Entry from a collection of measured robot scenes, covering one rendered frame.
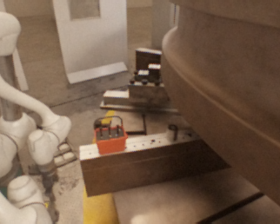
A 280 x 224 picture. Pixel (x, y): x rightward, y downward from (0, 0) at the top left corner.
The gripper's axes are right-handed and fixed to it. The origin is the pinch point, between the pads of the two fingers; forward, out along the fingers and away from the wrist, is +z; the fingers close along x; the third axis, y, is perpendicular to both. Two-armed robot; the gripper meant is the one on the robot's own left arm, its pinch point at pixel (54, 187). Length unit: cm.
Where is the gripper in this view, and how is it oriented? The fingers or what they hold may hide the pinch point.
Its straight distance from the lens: 134.1
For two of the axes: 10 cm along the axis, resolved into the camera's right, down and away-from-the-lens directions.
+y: 9.8, -1.0, 1.6
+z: 0.0, 8.5, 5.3
